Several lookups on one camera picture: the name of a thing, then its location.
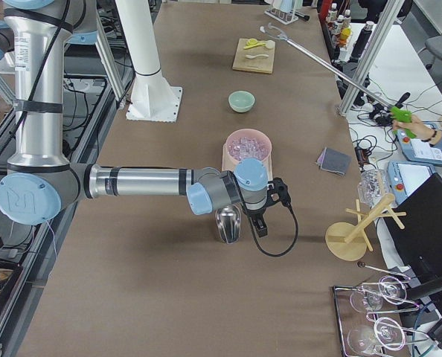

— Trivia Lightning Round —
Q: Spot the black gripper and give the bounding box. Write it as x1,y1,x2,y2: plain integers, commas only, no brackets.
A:
247,177,290,237

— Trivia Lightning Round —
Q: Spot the white ceramic spoon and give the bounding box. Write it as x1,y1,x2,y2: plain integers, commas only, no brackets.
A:
245,54,269,60

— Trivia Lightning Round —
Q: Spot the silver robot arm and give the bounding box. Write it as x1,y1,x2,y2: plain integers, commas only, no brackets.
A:
0,1,291,237

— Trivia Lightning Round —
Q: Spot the metal ice scoop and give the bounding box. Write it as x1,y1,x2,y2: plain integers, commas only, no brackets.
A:
215,205,241,244

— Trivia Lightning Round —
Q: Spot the pink bowl of ice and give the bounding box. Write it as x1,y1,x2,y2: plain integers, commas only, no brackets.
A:
222,129,272,178

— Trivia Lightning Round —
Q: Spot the mint green bowl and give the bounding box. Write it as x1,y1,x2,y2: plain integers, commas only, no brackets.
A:
228,91,255,113

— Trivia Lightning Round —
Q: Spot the yellow plastic spoon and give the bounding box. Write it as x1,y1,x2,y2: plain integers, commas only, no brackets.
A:
243,38,266,50

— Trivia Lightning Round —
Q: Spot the person's hand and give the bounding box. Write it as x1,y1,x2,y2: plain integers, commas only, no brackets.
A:
393,115,441,145

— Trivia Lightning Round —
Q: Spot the wooden cup tree stand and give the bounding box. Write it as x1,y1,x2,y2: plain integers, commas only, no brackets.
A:
325,193,406,262

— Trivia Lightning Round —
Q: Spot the grey folded cloth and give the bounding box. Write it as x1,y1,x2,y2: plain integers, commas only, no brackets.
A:
316,147,352,176

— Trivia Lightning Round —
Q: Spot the clear glass mug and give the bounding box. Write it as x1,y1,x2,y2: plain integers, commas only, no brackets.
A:
357,169,391,206

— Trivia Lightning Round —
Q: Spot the teach pendant tablet near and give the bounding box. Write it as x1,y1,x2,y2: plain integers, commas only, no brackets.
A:
387,161,436,205

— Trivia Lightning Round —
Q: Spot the teach pendant tablet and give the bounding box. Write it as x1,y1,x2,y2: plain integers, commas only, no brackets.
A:
396,129,442,167
387,161,436,205

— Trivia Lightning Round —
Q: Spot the bamboo cutting board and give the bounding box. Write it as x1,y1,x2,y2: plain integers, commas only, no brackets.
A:
232,38,275,74

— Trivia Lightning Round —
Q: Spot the black monitor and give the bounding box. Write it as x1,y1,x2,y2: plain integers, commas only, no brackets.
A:
385,173,442,278

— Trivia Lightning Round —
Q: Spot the teach pendant tablet far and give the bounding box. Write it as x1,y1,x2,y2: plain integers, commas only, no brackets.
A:
396,129,442,167

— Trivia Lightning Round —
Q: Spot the long reacher grabber tool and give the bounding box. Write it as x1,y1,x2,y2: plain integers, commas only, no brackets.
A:
260,22,411,123

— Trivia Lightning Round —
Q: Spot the black water bottle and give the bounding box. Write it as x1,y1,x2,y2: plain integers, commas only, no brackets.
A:
350,21,374,62

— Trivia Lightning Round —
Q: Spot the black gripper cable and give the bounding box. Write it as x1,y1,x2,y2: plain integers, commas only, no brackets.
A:
249,202,299,257

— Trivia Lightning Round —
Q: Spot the wire glass rack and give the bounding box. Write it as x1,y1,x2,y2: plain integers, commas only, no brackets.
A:
332,271,429,356

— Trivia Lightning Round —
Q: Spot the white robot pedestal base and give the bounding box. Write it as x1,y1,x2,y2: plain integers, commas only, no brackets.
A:
116,0,182,123

